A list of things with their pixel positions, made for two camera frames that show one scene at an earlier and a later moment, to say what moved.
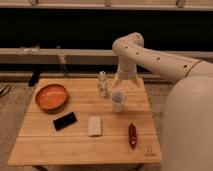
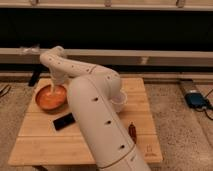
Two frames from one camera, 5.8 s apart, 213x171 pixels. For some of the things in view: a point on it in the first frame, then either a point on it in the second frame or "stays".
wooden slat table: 80,121 stays
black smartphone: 65,120 stays
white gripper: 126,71 -> 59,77
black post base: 36,70 stays
